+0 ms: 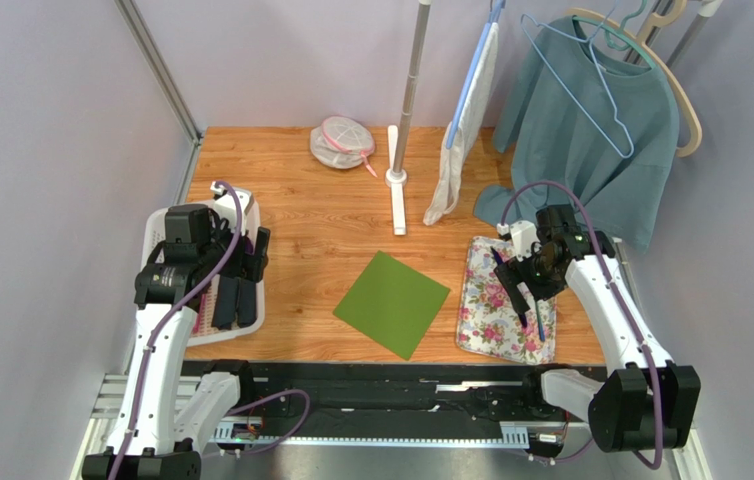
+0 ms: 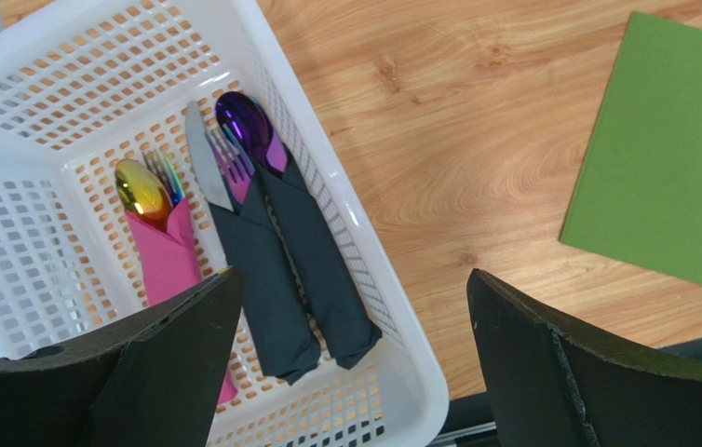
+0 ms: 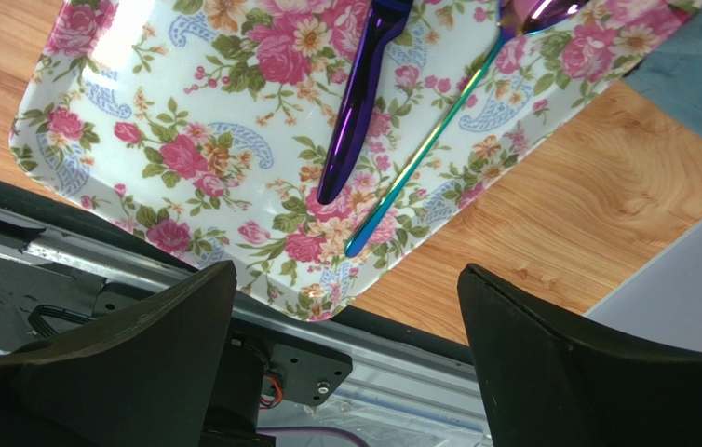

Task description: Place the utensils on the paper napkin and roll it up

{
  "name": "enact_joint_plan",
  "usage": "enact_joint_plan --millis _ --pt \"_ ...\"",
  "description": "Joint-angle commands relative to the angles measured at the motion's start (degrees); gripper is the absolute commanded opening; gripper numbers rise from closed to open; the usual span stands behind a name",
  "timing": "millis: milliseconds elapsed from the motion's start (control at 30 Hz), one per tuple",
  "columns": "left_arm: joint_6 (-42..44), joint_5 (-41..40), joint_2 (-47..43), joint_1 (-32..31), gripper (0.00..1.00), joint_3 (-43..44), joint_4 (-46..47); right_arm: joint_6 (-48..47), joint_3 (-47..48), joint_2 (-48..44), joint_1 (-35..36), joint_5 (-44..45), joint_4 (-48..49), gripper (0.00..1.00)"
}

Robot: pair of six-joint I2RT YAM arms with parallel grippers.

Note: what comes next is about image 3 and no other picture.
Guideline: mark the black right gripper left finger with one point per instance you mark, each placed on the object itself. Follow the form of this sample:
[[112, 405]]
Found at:
[[141, 376]]

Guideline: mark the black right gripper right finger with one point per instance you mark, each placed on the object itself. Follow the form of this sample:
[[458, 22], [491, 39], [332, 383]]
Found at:
[[550, 377]]

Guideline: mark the floral pattern tray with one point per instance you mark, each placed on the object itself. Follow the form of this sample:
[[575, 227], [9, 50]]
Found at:
[[201, 127]]

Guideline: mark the rainbow metallic spoon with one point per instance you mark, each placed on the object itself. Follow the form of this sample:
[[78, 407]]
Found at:
[[515, 19]]

